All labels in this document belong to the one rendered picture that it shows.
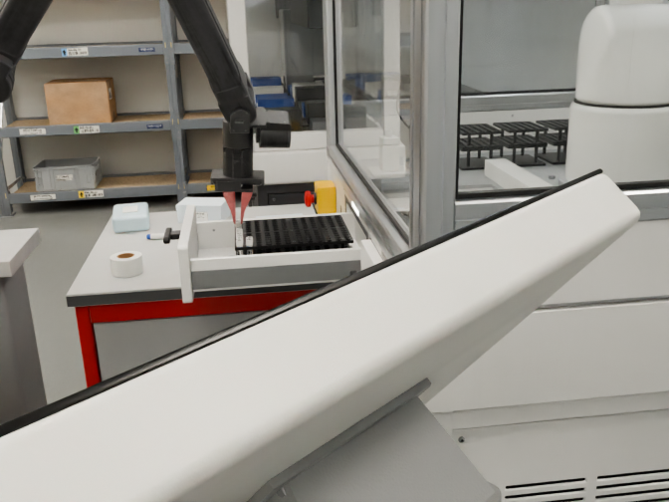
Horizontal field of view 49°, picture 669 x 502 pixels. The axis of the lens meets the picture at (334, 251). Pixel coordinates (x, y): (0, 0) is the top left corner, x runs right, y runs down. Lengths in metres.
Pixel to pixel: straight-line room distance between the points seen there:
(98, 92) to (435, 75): 4.47
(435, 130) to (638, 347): 0.42
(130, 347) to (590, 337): 1.01
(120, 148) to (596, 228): 5.30
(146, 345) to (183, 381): 1.39
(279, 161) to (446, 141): 1.39
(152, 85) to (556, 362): 4.83
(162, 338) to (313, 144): 0.85
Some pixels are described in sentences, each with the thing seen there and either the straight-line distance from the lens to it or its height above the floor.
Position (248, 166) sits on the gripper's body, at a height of 1.03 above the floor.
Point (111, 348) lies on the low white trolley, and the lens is 1.70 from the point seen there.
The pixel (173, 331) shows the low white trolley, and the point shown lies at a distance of 1.66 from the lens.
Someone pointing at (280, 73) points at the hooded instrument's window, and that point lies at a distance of 2.23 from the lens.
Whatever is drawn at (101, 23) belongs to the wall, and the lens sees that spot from 5.64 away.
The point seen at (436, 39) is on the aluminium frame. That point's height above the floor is 1.28.
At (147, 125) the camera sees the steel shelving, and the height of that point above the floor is 0.57.
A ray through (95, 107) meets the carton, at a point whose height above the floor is 0.70.
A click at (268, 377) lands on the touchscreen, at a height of 1.18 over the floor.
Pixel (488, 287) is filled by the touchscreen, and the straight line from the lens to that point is 0.42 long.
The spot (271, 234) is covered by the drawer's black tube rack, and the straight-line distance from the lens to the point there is 1.44.
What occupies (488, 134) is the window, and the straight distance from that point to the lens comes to 0.92.
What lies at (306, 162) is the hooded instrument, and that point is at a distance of 2.25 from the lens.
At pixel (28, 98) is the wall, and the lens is 5.79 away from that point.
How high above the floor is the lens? 1.33
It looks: 19 degrees down
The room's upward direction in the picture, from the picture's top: 2 degrees counter-clockwise
